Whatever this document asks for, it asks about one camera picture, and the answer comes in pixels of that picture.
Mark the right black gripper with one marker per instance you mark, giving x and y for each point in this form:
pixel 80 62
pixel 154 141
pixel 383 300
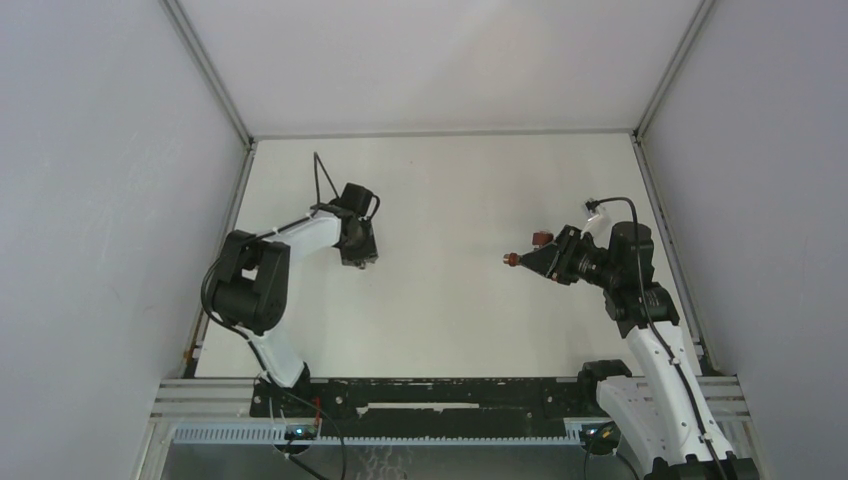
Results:
pixel 557 266

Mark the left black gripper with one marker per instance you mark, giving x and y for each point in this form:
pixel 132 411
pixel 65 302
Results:
pixel 367 252

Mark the red brown water faucet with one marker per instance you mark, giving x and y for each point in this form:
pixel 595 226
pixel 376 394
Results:
pixel 523 248

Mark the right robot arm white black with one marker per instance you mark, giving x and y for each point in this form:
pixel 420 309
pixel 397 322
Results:
pixel 673 434

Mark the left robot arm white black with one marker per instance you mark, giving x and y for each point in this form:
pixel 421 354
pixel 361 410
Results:
pixel 245 290

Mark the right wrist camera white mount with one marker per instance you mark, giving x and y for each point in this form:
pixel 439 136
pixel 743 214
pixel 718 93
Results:
pixel 598 219

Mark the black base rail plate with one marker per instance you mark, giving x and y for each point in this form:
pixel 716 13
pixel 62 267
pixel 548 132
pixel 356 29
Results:
pixel 475 407

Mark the white slotted cable duct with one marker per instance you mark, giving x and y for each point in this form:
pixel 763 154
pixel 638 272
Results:
pixel 243 434

